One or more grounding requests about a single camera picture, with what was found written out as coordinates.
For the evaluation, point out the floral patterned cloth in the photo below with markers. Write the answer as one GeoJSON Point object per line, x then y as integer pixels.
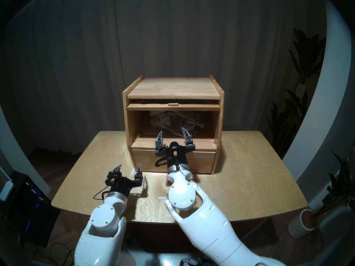
{"type": "Point", "coordinates": [197, 262]}

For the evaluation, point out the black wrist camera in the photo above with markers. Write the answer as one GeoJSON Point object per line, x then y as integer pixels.
{"type": "Point", "coordinates": [174, 147]}
{"type": "Point", "coordinates": [111, 181]}

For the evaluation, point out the plant in white pot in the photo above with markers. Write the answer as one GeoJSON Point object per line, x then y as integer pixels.
{"type": "Point", "coordinates": [301, 226]}

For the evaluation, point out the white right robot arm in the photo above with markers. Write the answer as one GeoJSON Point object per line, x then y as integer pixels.
{"type": "Point", "coordinates": [208, 229]}

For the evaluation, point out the white router box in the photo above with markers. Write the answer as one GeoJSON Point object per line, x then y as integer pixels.
{"type": "Point", "coordinates": [7, 190]}

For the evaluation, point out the wooden tambour roll door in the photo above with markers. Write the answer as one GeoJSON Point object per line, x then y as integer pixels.
{"type": "Point", "coordinates": [194, 107]}

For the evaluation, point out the beige pants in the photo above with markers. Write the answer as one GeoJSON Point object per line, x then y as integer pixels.
{"type": "Point", "coordinates": [172, 121]}

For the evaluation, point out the tall dark leafy plant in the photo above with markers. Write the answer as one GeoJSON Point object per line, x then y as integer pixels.
{"type": "Point", "coordinates": [305, 46]}

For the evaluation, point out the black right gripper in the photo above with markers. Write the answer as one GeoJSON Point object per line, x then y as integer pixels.
{"type": "Point", "coordinates": [181, 160]}

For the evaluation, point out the black computer tower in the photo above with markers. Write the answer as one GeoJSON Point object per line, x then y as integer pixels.
{"type": "Point", "coordinates": [30, 210]}

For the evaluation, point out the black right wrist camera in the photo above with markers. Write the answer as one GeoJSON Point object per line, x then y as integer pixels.
{"type": "Point", "coordinates": [174, 147]}

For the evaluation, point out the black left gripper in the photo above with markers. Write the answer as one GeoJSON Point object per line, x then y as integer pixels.
{"type": "Point", "coordinates": [124, 185]}

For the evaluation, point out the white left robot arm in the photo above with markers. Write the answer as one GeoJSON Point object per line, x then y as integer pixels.
{"type": "Point", "coordinates": [105, 221]}

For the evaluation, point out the wooden drawer with knob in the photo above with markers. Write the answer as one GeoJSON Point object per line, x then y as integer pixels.
{"type": "Point", "coordinates": [205, 161]}

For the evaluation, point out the wooden cabinet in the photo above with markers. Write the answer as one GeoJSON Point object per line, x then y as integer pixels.
{"type": "Point", "coordinates": [174, 88]}

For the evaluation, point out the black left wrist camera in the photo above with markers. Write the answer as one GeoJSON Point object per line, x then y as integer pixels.
{"type": "Point", "coordinates": [111, 181]}

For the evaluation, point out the white plant tag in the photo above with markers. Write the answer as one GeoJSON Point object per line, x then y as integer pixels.
{"type": "Point", "coordinates": [301, 90]}

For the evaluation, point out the grey curtain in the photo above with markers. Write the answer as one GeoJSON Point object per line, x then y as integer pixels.
{"type": "Point", "coordinates": [83, 60]}

